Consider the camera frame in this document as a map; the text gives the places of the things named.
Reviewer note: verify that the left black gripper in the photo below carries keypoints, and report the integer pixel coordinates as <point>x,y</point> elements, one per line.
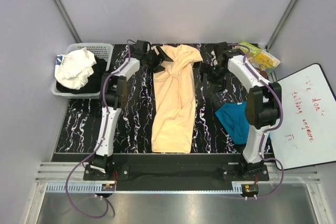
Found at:
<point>158,60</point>

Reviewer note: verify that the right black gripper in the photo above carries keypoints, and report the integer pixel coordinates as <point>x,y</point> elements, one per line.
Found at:
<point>206,68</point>

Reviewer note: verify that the peach t shirt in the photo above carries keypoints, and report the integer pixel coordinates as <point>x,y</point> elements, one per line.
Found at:
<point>175,101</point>

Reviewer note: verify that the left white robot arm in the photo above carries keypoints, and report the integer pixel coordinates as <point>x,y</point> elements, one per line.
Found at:
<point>114,96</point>

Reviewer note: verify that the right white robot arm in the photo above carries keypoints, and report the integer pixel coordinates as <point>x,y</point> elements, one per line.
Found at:
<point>263,111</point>

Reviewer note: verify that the blue folded t shirt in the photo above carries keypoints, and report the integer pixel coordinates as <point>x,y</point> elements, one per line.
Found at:
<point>233,119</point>

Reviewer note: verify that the green picture book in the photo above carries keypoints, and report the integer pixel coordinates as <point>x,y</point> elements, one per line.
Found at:
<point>253,50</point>

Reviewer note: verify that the yellow picture book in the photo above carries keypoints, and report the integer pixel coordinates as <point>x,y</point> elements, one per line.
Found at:
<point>264,63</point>

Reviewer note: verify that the grey plastic basket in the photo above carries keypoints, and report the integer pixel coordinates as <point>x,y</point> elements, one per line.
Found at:
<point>101,51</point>

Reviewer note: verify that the black t shirt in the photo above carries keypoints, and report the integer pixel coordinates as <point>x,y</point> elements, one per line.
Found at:
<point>97,77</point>

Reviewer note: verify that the white t shirt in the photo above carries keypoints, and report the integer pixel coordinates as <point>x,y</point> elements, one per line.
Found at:
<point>72,70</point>

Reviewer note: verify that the white whiteboard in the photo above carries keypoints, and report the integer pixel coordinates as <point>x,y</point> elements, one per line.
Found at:
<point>307,134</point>

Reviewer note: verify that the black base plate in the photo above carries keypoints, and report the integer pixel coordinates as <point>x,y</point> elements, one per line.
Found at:
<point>156,173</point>

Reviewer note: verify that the aluminium frame rail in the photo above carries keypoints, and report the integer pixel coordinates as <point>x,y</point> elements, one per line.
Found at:
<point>60,178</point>

